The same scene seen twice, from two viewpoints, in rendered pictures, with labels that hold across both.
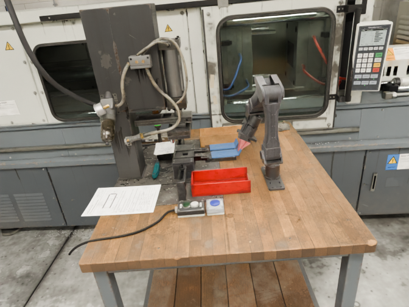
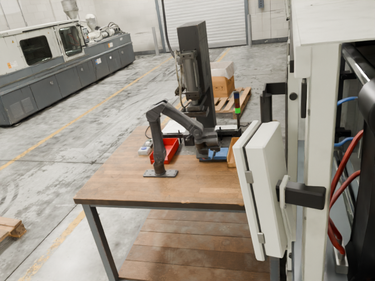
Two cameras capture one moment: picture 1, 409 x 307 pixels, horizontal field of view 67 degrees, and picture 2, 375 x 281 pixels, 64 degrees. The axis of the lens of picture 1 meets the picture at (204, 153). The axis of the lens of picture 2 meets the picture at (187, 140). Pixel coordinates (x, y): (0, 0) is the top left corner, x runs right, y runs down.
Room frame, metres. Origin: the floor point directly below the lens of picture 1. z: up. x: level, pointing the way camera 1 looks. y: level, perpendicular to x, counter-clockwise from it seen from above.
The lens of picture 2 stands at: (1.77, -1.72, 1.81)
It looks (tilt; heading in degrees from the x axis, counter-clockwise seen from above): 25 degrees down; 105
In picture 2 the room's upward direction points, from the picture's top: 9 degrees counter-clockwise
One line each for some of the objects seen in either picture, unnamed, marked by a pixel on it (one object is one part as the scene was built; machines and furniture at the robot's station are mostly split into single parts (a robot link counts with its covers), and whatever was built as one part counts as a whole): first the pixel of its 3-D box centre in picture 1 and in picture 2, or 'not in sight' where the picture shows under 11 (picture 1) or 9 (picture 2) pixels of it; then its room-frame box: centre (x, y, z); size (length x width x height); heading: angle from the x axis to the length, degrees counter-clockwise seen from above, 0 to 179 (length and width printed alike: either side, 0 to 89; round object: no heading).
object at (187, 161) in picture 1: (183, 153); (198, 131); (1.36, 0.10, 0.98); 0.20 x 0.10 x 0.01; 178
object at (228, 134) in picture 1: (221, 136); (240, 151); (1.64, -0.11, 0.93); 0.25 x 0.13 x 0.08; 88
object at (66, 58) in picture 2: not in sight; (72, 41); (-2.59, 5.19, 1.21); 0.86 x 0.10 x 0.79; 85
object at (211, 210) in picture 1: (215, 209); (144, 152); (0.99, -0.02, 0.90); 0.07 x 0.07 x 0.06; 88
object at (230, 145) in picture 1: (223, 144); (221, 151); (1.52, -0.11, 0.93); 0.15 x 0.07 x 0.03; 90
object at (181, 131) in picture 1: (161, 108); (194, 93); (1.34, 0.17, 1.22); 0.26 x 0.18 x 0.30; 88
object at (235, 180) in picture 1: (220, 181); (164, 150); (1.15, -0.06, 0.93); 0.25 x 0.12 x 0.06; 88
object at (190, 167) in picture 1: (184, 161); (200, 137); (1.36, 0.10, 0.94); 0.20 x 0.10 x 0.07; 178
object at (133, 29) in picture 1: (140, 59); (193, 58); (1.36, 0.23, 1.44); 0.17 x 0.13 x 0.42; 88
